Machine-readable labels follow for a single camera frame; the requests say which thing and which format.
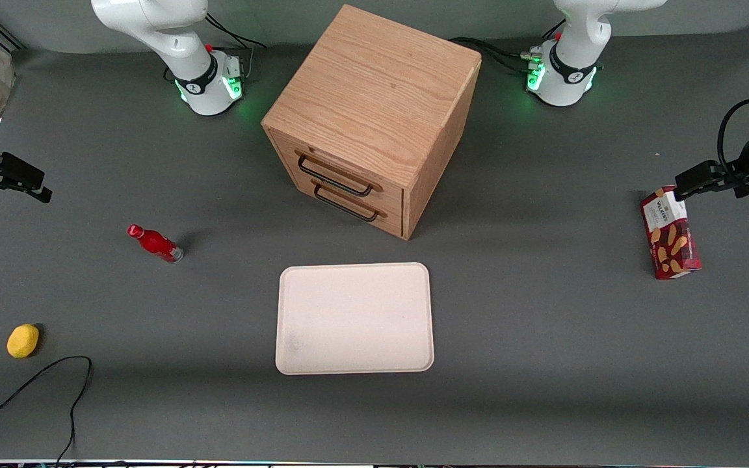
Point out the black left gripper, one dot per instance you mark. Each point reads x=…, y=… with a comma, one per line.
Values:
x=743, y=170

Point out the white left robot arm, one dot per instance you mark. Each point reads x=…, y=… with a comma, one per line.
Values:
x=569, y=65

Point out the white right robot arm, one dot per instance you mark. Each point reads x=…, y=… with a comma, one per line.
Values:
x=179, y=39

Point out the oak wooden drawer cabinet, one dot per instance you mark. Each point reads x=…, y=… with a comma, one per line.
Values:
x=374, y=84

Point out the red cookie box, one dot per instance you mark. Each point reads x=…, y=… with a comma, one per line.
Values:
x=670, y=240

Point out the yellow lemon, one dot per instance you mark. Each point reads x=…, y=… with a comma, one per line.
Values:
x=23, y=341

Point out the red plastic bottle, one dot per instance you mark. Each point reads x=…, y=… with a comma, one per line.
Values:
x=155, y=244

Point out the cream plastic tray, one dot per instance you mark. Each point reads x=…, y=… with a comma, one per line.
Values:
x=355, y=318

